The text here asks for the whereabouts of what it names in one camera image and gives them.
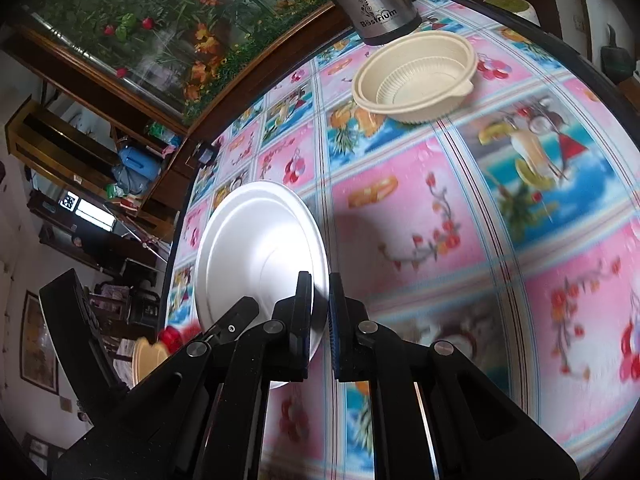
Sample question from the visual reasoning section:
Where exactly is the beige ribbed plastic bowl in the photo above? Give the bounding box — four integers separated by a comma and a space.
351, 30, 477, 125
131, 337, 172, 382

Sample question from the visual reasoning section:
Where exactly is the white foam bowl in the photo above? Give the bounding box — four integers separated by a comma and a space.
194, 180, 331, 391

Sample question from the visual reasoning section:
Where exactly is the dark green figurine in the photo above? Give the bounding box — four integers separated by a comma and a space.
600, 25, 637, 84

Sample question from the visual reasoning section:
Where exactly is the green packet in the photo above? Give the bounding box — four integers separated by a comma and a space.
147, 122, 182, 147

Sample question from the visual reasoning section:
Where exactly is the red glass plate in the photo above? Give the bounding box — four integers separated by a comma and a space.
159, 326, 201, 354

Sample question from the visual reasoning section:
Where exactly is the blue plastic container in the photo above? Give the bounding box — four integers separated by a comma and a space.
117, 145, 164, 182

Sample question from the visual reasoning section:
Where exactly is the bright window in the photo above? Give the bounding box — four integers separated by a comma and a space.
57, 192, 117, 234

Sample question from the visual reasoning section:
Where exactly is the framed flower painting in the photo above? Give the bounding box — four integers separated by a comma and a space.
20, 0, 347, 127

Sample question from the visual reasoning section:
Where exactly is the white pot with green rim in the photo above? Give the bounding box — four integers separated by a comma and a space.
482, 0, 542, 29

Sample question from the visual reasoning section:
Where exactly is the framed wall picture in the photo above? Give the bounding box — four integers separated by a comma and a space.
20, 290, 60, 395

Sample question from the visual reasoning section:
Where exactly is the pink printed tablecloth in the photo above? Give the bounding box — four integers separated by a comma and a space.
160, 0, 640, 480

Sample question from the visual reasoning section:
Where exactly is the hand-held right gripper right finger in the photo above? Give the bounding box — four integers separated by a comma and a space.
327, 272, 583, 480

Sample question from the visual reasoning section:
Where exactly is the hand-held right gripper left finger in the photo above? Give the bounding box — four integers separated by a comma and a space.
50, 271, 313, 480

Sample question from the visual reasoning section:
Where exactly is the wooden wall shelf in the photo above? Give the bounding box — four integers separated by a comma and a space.
5, 100, 122, 197

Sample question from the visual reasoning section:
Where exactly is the stainless steel thermos jug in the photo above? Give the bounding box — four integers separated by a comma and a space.
295, 0, 424, 47

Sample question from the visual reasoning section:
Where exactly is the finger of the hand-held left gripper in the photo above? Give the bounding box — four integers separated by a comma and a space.
200, 296, 260, 345

